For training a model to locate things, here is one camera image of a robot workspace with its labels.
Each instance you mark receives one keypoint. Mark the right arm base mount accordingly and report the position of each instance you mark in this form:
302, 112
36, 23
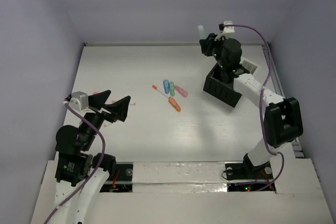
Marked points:
240, 179

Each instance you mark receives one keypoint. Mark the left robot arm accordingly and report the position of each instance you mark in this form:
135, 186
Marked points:
83, 166

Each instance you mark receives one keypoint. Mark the white foam front board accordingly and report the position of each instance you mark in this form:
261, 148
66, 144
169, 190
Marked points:
298, 198

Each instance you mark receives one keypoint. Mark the orange tipped white pen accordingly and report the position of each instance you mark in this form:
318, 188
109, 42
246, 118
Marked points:
160, 91

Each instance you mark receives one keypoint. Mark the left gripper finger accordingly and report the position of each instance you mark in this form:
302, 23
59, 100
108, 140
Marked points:
118, 111
97, 101

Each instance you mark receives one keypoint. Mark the green highlighter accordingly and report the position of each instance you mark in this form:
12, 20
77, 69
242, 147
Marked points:
172, 88

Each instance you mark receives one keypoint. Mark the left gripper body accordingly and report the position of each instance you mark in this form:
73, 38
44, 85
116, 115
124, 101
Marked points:
103, 113

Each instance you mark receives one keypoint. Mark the pink tipped white pen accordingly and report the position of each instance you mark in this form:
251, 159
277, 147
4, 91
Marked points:
129, 104

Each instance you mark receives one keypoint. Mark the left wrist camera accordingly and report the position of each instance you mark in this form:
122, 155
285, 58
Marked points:
78, 101

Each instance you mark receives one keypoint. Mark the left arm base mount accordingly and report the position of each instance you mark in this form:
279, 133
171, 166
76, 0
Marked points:
121, 181

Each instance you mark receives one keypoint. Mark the light blue highlighter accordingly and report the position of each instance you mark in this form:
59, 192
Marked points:
166, 85

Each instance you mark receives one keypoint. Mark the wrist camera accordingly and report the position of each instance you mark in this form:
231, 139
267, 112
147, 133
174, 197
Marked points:
78, 101
227, 28

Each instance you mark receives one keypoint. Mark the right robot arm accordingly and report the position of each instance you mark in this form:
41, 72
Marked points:
229, 80

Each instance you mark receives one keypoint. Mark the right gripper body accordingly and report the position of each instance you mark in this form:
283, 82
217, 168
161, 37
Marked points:
211, 44

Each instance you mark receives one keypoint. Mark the orange highlighter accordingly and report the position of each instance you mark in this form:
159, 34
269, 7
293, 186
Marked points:
174, 104

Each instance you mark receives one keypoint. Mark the black and white organizer box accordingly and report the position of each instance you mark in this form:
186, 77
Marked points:
217, 88

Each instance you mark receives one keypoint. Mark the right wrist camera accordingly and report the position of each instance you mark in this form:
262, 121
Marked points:
227, 28

